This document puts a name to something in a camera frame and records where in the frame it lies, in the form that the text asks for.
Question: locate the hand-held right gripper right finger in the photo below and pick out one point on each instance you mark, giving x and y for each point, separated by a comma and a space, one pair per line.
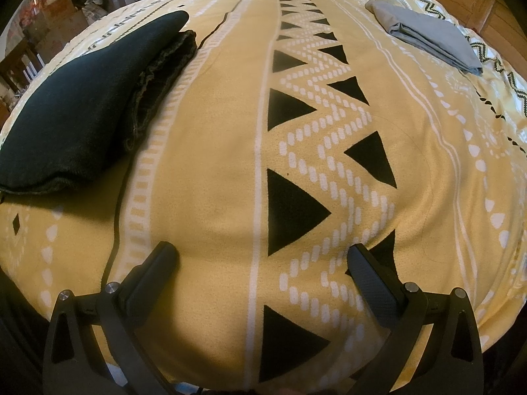
370, 284

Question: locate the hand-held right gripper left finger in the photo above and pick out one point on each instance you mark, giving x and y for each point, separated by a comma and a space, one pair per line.
158, 271

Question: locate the dark blue denim pants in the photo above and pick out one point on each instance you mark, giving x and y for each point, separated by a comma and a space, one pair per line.
74, 111

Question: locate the yellow patterned blanket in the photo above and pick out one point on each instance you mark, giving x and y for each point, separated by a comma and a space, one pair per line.
214, 131

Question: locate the wooden chair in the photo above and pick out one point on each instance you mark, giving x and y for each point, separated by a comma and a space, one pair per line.
18, 70

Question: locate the grey folded cloth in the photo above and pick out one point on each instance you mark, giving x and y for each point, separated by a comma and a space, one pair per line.
428, 37

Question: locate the cardboard box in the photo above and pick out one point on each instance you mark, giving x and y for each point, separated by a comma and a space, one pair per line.
57, 20

